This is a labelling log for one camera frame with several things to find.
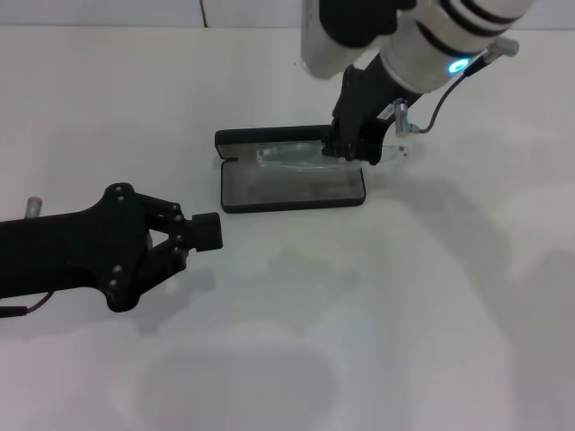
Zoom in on black glasses case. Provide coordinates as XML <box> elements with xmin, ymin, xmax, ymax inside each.
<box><xmin>214</xmin><ymin>125</ymin><xmax>367</xmax><ymax>216</ymax></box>

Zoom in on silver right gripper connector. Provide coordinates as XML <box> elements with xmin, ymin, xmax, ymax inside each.
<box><xmin>393</xmin><ymin>99</ymin><xmax>417</xmax><ymax>136</ymax></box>

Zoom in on clear white glasses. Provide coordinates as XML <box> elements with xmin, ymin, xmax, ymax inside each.
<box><xmin>255</xmin><ymin>140</ymin><xmax>412</xmax><ymax>175</ymax></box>

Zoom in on right gripper cable with plug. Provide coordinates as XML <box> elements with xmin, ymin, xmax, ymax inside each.
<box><xmin>411</xmin><ymin>38</ymin><xmax>521</xmax><ymax>136</ymax></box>

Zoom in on gripper cable with plug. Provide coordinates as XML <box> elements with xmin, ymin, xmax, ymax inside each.
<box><xmin>411</xmin><ymin>38</ymin><xmax>521</xmax><ymax>136</ymax></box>
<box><xmin>0</xmin><ymin>289</ymin><xmax>58</xmax><ymax>319</ymax></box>

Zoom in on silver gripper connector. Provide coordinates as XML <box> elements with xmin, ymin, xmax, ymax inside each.
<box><xmin>24</xmin><ymin>196</ymin><xmax>45</xmax><ymax>221</ymax></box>
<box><xmin>393</xmin><ymin>99</ymin><xmax>417</xmax><ymax>136</ymax></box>

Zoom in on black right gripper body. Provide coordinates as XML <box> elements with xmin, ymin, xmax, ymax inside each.
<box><xmin>330</xmin><ymin>56</ymin><xmax>426</xmax><ymax>141</ymax></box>

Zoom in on left gripper cable with plug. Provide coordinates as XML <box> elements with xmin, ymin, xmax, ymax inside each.
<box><xmin>0</xmin><ymin>289</ymin><xmax>58</xmax><ymax>319</ymax></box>

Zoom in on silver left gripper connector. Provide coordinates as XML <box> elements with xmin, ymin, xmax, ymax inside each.
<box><xmin>24</xmin><ymin>196</ymin><xmax>45</xmax><ymax>221</ymax></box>

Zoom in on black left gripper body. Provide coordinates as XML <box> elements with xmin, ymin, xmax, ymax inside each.
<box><xmin>0</xmin><ymin>181</ymin><xmax>157</xmax><ymax>313</ymax></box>

